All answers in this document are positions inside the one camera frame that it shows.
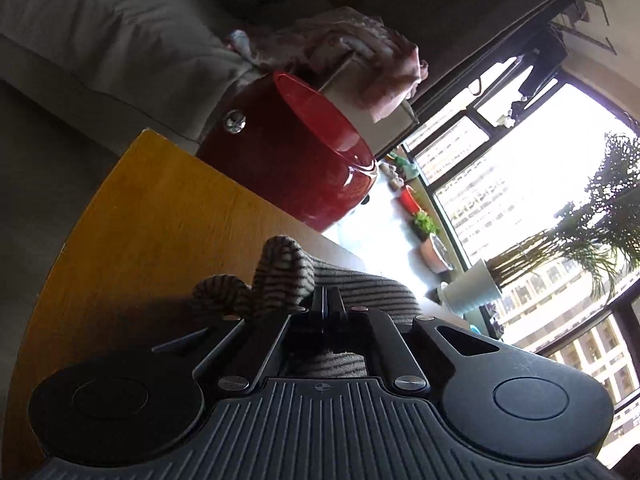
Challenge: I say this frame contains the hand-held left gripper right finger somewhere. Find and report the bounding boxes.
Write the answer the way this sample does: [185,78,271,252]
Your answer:
[327,287,503,393]

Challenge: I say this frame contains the potted palm white pot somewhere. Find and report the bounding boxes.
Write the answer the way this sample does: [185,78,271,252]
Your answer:
[440,132,640,313]

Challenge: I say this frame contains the grey covered sofa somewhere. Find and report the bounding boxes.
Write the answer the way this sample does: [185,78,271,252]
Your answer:
[0,0,421,161]

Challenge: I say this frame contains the red basin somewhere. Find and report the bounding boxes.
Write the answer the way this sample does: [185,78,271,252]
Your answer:
[398,185,422,213]

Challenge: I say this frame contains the red round stool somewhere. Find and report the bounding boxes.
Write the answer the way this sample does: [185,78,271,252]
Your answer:
[195,71,379,233]

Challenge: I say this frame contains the pink patterned blanket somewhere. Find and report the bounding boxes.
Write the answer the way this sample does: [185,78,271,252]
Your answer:
[245,7,430,123]

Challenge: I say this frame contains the black frame window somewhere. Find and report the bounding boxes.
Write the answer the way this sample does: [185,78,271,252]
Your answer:
[400,75,640,461]

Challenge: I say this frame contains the grey striped garment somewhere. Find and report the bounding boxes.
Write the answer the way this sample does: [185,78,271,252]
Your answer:
[192,235,423,378]

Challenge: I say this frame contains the hanging dark clothes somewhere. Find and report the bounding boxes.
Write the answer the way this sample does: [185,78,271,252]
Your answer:
[495,30,568,128]

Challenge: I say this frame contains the pink bowl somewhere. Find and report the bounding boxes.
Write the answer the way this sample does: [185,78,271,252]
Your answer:
[419,232,451,275]

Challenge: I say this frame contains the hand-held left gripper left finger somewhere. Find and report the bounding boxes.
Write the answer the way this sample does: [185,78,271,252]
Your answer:
[150,287,326,393]

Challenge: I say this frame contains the green toy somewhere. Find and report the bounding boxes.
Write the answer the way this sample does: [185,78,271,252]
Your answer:
[392,152,420,183]

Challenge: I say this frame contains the white sock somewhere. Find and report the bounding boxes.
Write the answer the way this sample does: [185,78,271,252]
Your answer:
[227,30,251,56]

